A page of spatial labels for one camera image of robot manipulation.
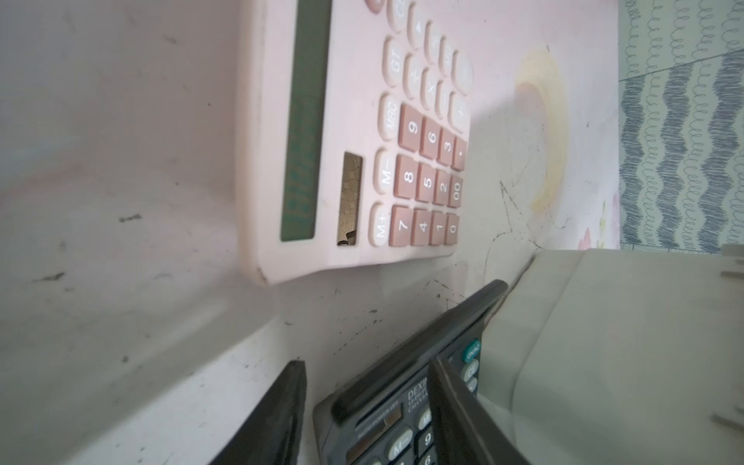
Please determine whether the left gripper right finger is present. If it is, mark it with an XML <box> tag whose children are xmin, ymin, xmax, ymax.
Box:
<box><xmin>427</xmin><ymin>356</ymin><xmax>528</xmax><ymax>465</ymax></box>

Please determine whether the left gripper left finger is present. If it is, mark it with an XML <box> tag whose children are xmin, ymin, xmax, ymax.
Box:
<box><xmin>211</xmin><ymin>360</ymin><xmax>307</xmax><ymax>465</ymax></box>

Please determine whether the small black calculator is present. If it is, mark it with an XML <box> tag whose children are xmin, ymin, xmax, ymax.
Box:
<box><xmin>313</xmin><ymin>280</ymin><xmax>509</xmax><ymax>464</ymax></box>

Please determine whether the white plastic storage box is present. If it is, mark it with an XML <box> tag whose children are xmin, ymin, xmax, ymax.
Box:
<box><xmin>478</xmin><ymin>249</ymin><xmax>743</xmax><ymax>464</ymax></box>

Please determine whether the pink calculator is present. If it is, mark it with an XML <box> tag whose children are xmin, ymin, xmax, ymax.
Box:
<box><xmin>236</xmin><ymin>1</ymin><xmax>474</xmax><ymax>285</ymax></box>

